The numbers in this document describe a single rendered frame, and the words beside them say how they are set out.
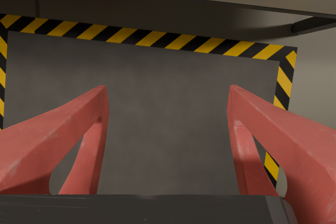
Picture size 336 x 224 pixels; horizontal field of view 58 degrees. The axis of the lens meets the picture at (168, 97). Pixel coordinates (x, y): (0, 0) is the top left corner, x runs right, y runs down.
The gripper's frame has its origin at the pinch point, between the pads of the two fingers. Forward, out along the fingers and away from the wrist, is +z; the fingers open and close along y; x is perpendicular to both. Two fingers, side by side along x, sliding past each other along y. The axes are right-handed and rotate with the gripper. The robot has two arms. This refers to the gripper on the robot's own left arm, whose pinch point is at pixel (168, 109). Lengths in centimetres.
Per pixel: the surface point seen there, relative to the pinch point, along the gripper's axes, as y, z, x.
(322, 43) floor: -59, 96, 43
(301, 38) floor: -51, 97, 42
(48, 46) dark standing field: 46, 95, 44
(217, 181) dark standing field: -20, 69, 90
